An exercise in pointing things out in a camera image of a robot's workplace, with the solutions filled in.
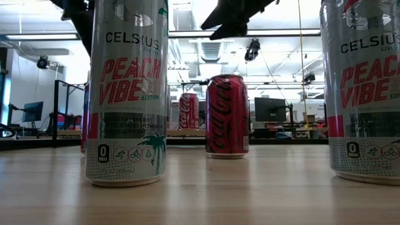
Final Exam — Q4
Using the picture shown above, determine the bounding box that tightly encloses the red Fanta can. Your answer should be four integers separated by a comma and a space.
80, 81, 91, 156

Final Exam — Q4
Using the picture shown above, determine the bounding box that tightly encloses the red workshop equipment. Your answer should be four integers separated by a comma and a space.
56, 112, 83, 131

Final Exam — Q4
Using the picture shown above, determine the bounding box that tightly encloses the computer monitor on arm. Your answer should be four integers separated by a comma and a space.
21, 101, 44, 123

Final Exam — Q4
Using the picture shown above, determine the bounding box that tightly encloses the Coca-Cola can black script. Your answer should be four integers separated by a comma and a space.
205, 74, 251, 160

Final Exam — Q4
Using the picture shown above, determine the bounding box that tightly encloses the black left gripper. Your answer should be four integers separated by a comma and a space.
71, 14, 95, 59

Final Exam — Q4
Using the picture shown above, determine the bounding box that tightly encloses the Coca-Cola Star Wars can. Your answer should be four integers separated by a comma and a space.
178, 92, 200, 131

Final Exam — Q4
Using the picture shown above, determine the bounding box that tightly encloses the Celsius Peach Vibe can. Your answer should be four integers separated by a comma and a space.
85, 0, 169, 188
319, 0, 400, 187

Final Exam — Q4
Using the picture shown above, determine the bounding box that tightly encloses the black computer monitor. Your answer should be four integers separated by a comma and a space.
254, 96, 288, 123

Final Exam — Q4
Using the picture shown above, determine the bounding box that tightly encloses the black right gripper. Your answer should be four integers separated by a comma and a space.
200, 0, 279, 41

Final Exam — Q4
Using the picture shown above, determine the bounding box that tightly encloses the black aluminium table frame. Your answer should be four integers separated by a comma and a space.
0, 136, 329, 152

